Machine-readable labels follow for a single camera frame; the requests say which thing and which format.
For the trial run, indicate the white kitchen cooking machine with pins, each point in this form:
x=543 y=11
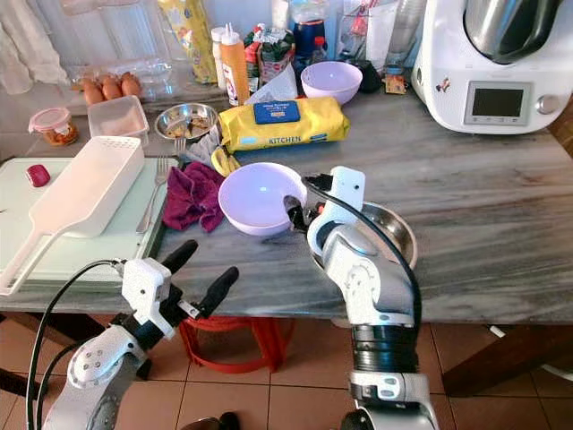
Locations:
x=439 y=63

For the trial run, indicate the white paper tissue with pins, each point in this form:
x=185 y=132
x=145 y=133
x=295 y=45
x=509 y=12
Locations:
x=277 y=88

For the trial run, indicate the small black object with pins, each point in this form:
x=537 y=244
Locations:
x=369 y=79

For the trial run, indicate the small red object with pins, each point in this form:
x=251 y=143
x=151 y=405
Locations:
x=38 y=176

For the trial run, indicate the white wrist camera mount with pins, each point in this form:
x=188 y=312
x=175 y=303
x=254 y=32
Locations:
x=146 y=287
x=345 y=186

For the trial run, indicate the yellow kitchen wipes pack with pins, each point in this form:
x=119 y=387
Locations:
x=313 y=125

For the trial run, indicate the round steel plate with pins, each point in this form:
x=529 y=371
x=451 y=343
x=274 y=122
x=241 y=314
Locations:
x=405 y=231

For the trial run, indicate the dark green snack bag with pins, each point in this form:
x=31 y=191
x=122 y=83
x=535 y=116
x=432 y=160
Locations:
x=276 y=54

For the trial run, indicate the dark wooden table leg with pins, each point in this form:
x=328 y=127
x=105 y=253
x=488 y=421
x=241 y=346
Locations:
x=501 y=354

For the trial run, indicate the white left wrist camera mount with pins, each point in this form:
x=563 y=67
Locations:
x=146 y=287

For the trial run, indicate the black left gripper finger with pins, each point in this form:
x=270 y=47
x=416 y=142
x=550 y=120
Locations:
x=181 y=255
x=219 y=288

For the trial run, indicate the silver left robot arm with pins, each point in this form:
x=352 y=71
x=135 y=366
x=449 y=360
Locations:
x=98 y=367

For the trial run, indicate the dark blue labelled jar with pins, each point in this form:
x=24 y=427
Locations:
x=306 y=31

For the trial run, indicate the small brown tag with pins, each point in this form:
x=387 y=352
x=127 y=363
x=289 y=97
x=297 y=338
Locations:
x=394 y=84

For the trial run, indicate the dark robot foot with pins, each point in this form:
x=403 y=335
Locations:
x=222 y=422

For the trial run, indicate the slim white bottle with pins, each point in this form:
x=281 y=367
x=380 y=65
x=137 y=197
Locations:
x=217 y=54

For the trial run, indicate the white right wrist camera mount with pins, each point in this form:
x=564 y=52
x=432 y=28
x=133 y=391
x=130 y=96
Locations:
x=345 y=186

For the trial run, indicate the small steel bowl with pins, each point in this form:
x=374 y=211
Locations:
x=186 y=121

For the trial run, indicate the purple cloth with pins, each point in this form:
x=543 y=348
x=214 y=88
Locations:
x=192 y=197

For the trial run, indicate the brown egg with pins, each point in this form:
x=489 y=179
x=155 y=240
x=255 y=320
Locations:
x=130 y=85
x=91 y=93
x=111 y=90

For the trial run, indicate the orange squeeze sauce bottle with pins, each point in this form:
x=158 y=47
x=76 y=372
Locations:
x=235 y=72

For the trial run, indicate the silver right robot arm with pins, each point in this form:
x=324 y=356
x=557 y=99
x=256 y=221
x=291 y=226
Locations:
x=367 y=287

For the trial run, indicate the pale green cutting board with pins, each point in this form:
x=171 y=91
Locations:
x=18 y=224

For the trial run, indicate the clear glass bottle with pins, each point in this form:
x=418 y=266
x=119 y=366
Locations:
x=406 y=36

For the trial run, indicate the red plastic stool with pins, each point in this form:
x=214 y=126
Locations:
x=264 y=345

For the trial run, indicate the clear plastic food container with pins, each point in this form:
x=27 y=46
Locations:
x=116 y=118

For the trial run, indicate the clear plastic bag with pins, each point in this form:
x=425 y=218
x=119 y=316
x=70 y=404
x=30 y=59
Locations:
x=378 y=31

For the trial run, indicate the small red capped bottle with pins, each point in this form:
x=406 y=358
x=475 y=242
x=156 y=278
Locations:
x=320 y=51

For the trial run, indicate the steel fork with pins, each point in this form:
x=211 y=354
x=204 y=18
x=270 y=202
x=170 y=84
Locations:
x=157 y=193

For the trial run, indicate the white curtain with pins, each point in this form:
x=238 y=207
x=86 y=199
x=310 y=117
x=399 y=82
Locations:
x=27 y=45

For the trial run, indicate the yellow food bag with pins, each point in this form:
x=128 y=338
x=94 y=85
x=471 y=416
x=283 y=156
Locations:
x=192 y=36

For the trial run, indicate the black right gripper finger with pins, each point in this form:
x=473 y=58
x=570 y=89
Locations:
x=292 y=203
x=297 y=224

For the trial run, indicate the pink lidded jar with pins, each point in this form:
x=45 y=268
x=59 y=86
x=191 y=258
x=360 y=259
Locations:
x=52 y=120

